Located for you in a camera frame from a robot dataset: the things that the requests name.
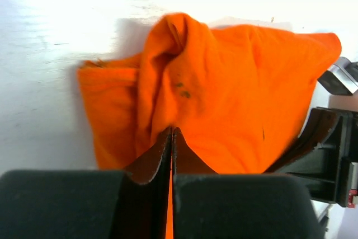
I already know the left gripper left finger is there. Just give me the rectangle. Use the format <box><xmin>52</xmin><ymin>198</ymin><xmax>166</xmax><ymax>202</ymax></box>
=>
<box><xmin>1</xmin><ymin>128</ymin><xmax>172</xmax><ymax>238</ymax></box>

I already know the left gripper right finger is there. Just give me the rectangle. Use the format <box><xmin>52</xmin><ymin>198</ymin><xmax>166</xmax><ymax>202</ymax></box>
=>
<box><xmin>172</xmin><ymin>129</ymin><xmax>324</xmax><ymax>238</ymax></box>

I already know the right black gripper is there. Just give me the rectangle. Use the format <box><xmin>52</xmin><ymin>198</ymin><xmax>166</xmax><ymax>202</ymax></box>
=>
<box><xmin>265</xmin><ymin>107</ymin><xmax>357</xmax><ymax>208</ymax></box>

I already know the orange t shirt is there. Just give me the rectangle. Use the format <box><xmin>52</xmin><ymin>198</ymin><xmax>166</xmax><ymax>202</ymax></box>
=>
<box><xmin>77</xmin><ymin>13</ymin><xmax>342</xmax><ymax>238</ymax></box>

